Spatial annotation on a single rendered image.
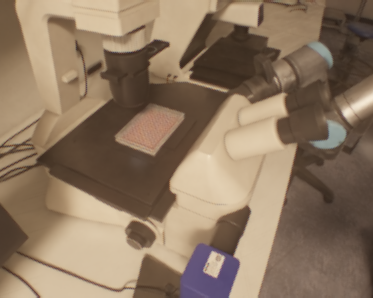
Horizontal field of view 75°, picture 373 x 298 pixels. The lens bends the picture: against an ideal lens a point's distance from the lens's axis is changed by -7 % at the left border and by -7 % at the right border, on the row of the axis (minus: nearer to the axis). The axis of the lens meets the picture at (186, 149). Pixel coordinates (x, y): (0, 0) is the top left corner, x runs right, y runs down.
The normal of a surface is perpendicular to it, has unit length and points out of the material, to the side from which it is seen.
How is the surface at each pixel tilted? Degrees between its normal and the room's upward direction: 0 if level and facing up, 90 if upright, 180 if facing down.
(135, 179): 0
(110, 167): 0
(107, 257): 0
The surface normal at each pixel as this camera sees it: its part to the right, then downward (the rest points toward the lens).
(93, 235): 0.04, -0.73
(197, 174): -0.41, 0.44
